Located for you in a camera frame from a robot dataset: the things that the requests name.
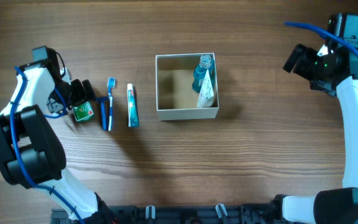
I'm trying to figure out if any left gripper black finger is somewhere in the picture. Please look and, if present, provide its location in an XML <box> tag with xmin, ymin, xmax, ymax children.
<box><xmin>82</xmin><ymin>80</ymin><xmax>96</xmax><ymax>100</ymax></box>
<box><xmin>70</xmin><ymin>79</ymin><xmax>87</xmax><ymax>107</ymax></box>

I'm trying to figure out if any green white soap box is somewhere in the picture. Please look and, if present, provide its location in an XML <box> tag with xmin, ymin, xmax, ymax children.
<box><xmin>73</xmin><ymin>101</ymin><xmax>94</xmax><ymax>123</ymax></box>

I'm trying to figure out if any blue mouthwash bottle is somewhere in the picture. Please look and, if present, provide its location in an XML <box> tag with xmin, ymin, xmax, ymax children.
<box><xmin>192</xmin><ymin>54</ymin><xmax>215</xmax><ymax>93</ymax></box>

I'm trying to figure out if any white lotion tube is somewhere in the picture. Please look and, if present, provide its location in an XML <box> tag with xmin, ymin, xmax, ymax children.
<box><xmin>197</xmin><ymin>70</ymin><xmax>215</xmax><ymax>108</ymax></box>

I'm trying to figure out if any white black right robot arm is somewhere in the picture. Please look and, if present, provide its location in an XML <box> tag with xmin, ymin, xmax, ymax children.
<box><xmin>267</xmin><ymin>44</ymin><xmax>358</xmax><ymax>223</ymax></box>

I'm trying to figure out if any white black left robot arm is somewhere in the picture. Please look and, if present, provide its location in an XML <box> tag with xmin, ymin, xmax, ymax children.
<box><xmin>0</xmin><ymin>57</ymin><xmax>117</xmax><ymax>223</ymax></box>

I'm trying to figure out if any blue disposable razor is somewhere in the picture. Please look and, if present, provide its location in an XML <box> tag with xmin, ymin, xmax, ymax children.
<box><xmin>96</xmin><ymin>96</ymin><xmax>108</xmax><ymax>131</ymax></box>

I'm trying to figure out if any blue white toothbrush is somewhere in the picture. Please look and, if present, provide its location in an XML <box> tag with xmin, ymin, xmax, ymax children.
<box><xmin>107</xmin><ymin>77</ymin><xmax>116</xmax><ymax>131</ymax></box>

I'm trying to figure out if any teal toothpaste tube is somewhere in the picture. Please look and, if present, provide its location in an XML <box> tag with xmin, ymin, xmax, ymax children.
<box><xmin>127</xmin><ymin>83</ymin><xmax>139</xmax><ymax>128</ymax></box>

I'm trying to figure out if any white open cardboard box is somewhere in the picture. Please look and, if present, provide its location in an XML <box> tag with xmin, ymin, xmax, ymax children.
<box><xmin>155</xmin><ymin>53</ymin><xmax>219</xmax><ymax>121</ymax></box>

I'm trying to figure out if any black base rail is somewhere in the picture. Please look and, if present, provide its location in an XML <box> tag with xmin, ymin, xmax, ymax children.
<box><xmin>50</xmin><ymin>202</ymin><xmax>279</xmax><ymax>224</ymax></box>

